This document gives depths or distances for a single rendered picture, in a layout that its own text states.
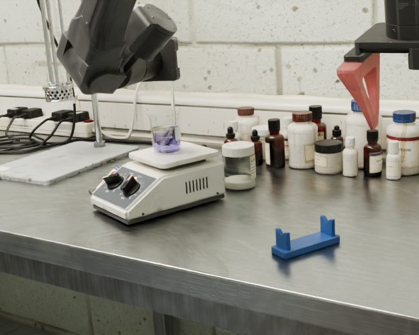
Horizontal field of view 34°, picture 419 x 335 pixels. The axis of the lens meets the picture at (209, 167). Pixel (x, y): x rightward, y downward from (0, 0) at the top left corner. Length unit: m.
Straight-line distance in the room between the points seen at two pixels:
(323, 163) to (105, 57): 0.56
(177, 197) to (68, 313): 1.16
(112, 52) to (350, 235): 0.43
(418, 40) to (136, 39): 0.44
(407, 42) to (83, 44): 0.44
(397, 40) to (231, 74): 1.01
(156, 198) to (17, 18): 1.06
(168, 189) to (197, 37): 0.61
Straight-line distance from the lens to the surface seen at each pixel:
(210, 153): 1.19
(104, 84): 0.96
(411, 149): 1.32
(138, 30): 0.97
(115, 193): 1.17
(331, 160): 1.34
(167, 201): 1.15
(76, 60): 0.95
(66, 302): 2.25
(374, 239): 1.03
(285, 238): 0.96
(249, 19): 1.59
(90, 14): 0.89
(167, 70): 1.09
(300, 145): 1.37
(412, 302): 0.85
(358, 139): 1.36
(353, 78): 0.68
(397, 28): 0.65
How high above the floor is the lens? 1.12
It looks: 15 degrees down
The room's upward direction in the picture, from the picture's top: 4 degrees counter-clockwise
